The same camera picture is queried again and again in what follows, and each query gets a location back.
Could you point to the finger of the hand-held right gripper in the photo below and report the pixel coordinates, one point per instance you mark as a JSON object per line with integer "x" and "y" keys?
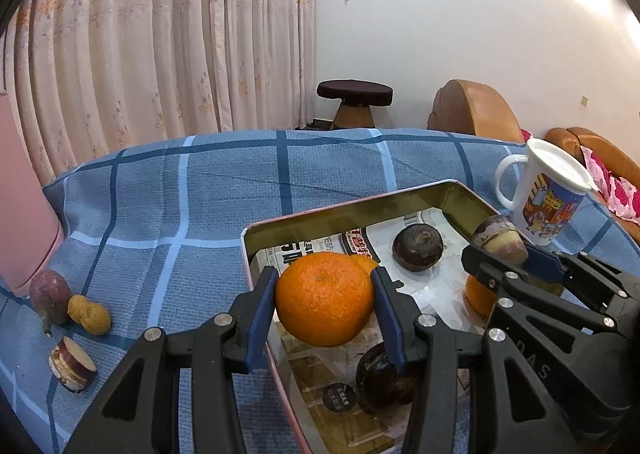
{"x": 487, "y": 266}
{"x": 545, "y": 261}

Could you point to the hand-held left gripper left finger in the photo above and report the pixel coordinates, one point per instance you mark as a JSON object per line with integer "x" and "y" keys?
{"x": 260, "y": 324}

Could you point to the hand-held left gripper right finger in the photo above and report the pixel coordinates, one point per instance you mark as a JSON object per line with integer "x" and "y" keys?
{"x": 395, "y": 324}

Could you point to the sugarcane piece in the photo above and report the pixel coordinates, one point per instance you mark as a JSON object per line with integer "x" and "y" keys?
{"x": 500, "y": 239}
{"x": 72, "y": 364}

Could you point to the dark brown passion fruit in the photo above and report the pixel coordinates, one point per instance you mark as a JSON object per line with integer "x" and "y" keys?
{"x": 417, "y": 249}
{"x": 375, "y": 379}

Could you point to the large orange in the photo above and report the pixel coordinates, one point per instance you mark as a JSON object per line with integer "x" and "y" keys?
{"x": 325, "y": 299}

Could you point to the pink tin box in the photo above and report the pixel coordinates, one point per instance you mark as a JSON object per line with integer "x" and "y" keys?
{"x": 310, "y": 229}

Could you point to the small lumpy yellow fruit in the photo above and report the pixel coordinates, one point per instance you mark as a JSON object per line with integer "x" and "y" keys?
{"x": 90, "y": 315}

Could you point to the purple passion fruit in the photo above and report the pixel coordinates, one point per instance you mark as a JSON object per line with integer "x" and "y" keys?
{"x": 50, "y": 296}

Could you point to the white cartoon print mug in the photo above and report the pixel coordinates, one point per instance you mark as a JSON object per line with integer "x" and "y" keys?
{"x": 545, "y": 209}

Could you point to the printed paper liner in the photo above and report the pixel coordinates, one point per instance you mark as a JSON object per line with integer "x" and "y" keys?
{"x": 310, "y": 374}

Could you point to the pink floral cushion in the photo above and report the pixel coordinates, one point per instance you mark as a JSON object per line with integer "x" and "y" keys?
{"x": 620, "y": 194}

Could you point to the brown leather sofa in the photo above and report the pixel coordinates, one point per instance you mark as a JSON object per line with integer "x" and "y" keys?
{"x": 570, "y": 144}

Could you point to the pink floral cloth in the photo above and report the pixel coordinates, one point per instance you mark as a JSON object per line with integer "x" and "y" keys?
{"x": 526, "y": 135}

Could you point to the blue plaid tablecloth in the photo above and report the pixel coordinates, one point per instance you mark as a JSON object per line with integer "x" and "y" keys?
{"x": 225, "y": 184}

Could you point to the round dark cushioned stool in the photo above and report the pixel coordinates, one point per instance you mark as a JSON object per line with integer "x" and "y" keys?
{"x": 355, "y": 90}

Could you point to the pink cylindrical bin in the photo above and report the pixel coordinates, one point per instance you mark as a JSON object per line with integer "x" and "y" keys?
{"x": 25, "y": 214}

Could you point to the floral beige curtain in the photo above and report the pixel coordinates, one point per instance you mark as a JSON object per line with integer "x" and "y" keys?
{"x": 150, "y": 34}

